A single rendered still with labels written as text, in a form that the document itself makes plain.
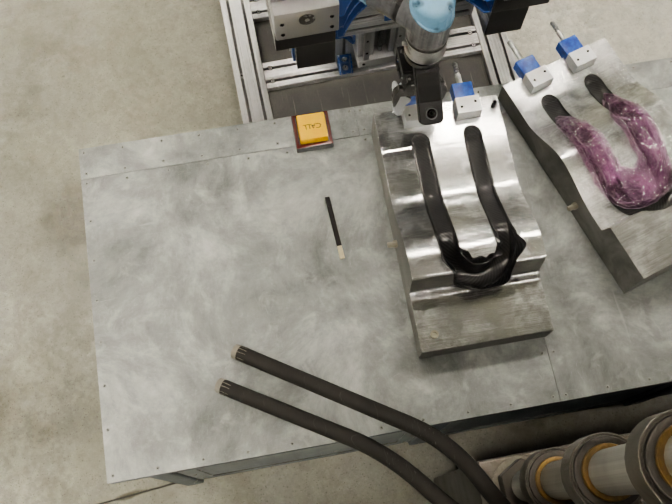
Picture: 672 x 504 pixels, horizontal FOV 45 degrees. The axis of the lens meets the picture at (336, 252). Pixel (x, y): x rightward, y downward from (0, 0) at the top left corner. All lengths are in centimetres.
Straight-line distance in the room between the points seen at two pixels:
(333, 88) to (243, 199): 86
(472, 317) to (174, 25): 170
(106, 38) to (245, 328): 155
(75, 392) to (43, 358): 14
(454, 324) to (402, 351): 12
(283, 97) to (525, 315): 118
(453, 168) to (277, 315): 46
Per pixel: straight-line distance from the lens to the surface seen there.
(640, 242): 166
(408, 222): 158
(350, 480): 238
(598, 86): 185
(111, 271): 171
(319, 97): 248
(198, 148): 177
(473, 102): 169
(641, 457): 90
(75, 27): 298
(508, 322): 160
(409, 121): 165
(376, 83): 251
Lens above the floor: 238
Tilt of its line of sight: 72 degrees down
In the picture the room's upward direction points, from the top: 1 degrees clockwise
